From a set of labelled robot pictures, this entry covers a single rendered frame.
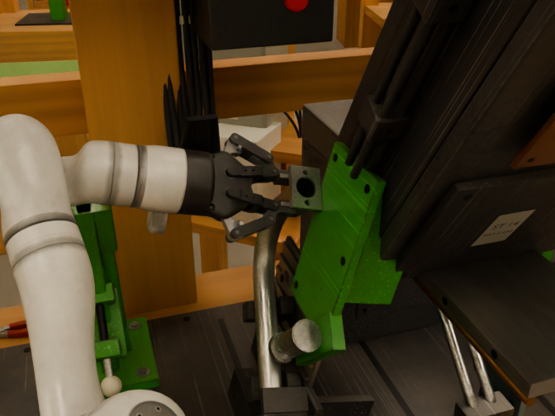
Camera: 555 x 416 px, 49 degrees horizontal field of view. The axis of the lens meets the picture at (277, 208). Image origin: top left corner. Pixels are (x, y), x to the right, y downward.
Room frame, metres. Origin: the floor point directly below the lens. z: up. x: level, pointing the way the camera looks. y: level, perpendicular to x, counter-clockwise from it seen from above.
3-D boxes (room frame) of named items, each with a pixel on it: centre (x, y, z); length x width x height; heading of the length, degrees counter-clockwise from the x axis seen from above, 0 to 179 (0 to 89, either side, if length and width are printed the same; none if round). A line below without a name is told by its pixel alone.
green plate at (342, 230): (0.62, -0.09, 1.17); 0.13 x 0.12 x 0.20; 108
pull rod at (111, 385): (0.63, 0.23, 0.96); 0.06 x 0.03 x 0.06; 18
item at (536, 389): (0.64, -0.25, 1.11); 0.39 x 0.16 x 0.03; 18
